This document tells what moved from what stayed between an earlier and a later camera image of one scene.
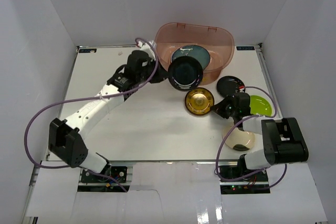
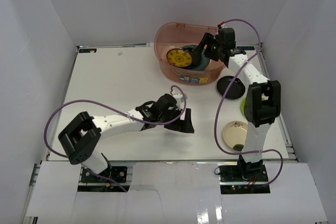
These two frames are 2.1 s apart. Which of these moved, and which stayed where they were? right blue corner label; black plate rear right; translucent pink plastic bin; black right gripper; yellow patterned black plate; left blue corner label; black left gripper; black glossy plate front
Moved: black glossy plate front; black left gripper; black right gripper; yellow patterned black plate
Stayed: black plate rear right; translucent pink plastic bin; left blue corner label; right blue corner label
